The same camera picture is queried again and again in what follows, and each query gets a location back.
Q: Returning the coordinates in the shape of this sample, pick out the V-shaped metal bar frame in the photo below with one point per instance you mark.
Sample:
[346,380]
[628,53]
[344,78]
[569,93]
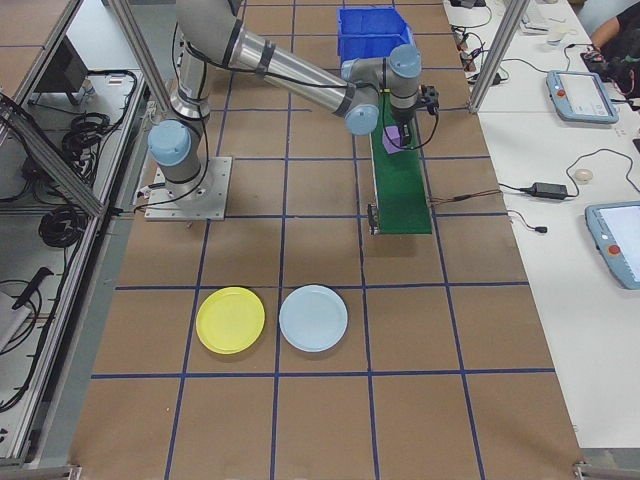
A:
[60,170]

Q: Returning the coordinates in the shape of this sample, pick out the yellow round plate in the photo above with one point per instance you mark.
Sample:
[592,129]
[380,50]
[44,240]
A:
[231,320]

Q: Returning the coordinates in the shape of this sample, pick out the black box in frame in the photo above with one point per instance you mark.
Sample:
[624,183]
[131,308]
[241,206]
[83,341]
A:
[67,65]

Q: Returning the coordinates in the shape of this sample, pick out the blue plastic storage bin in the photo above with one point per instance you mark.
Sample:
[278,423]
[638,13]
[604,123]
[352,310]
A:
[372,27]

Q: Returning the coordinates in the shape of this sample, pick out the beige round object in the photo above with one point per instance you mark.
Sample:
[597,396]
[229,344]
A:
[583,174]

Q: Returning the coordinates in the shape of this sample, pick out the white sheet in frame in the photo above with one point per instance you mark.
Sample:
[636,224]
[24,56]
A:
[10,320]

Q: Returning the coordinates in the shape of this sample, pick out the white square base plate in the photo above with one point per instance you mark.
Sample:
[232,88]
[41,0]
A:
[215,200]

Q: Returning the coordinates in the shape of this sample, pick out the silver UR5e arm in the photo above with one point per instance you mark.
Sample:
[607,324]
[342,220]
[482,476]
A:
[170,145]

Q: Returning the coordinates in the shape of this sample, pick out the green conveyor belt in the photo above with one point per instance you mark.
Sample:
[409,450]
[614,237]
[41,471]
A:
[402,200]

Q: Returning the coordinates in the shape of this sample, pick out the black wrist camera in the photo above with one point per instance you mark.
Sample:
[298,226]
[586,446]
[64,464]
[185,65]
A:
[430,97]

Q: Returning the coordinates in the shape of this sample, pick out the aluminium profile post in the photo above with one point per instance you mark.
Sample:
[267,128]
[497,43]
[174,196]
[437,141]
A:
[492,55]

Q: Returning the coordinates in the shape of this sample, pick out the light blue round plate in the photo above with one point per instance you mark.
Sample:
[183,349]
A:
[313,319]

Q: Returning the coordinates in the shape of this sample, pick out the purple foam block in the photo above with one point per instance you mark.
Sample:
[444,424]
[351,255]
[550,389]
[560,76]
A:
[391,140]

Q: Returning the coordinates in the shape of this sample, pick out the white keyboard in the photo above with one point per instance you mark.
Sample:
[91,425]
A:
[535,15]

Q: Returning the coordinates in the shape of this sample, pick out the light blue teach pendant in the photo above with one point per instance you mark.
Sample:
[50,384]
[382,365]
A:
[617,245]
[582,95]

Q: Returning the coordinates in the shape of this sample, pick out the white computer mouse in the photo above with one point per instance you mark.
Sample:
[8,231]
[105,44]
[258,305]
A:
[557,36]

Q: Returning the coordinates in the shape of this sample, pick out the black power adapter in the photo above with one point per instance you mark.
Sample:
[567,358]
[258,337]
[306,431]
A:
[550,189]
[495,78]

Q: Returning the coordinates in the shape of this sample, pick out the aluminium corner bar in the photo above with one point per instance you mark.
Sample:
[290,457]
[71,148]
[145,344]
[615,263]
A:
[605,470]
[57,472]

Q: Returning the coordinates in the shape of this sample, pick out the small circuit board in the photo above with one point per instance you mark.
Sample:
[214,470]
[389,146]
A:
[468,64]
[463,49]

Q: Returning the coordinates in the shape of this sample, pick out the person in black shirt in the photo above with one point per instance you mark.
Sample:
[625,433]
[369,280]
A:
[625,22]

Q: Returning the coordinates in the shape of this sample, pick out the black device with red part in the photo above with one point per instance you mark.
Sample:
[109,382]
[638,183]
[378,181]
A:
[622,75]

